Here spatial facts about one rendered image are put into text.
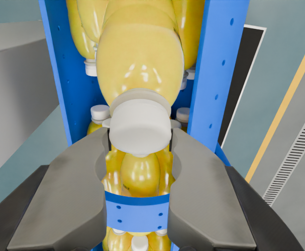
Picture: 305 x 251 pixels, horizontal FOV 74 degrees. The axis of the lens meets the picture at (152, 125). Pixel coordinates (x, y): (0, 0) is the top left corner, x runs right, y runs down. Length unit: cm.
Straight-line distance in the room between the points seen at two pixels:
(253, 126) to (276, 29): 73
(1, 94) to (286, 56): 165
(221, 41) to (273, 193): 236
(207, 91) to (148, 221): 22
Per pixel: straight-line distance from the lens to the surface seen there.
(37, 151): 201
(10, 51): 69
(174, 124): 37
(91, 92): 46
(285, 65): 178
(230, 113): 156
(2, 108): 67
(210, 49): 23
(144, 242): 53
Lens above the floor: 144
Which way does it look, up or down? 61 degrees down
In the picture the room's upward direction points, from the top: 176 degrees clockwise
